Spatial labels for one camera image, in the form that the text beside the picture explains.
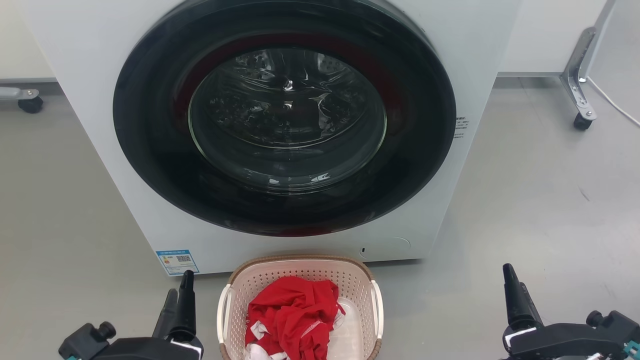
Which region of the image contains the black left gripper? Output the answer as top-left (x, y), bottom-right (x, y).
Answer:
top-left (58, 270), bottom-right (205, 360)

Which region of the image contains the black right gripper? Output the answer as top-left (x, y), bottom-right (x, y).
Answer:
top-left (502, 263), bottom-right (640, 360)

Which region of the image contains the beige perforated plastic laundry basket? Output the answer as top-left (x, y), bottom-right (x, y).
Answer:
top-left (216, 254), bottom-right (385, 360)

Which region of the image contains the blue energy label sticker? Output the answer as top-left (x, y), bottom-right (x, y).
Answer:
top-left (155, 249), bottom-right (200, 276)

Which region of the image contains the red garment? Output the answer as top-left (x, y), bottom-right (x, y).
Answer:
top-left (244, 276), bottom-right (346, 360)

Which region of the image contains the round black washer door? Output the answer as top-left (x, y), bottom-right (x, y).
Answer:
top-left (112, 0), bottom-right (457, 238)

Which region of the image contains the white front-load washing machine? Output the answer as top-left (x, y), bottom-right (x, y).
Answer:
top-left (15, 0), bottom-right (523, 277)

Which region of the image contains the white cable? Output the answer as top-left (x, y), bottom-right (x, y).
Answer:
top-left (586, 75), bottom-right (640, 128)

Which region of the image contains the silver frame leg, black caster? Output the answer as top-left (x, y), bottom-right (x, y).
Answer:
top-left (560, 0), bottom-right (617, 132)

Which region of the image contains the grey frame leg, black caster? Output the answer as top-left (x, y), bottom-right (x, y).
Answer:
top-left (0, 87), bottom-right (44, 115)

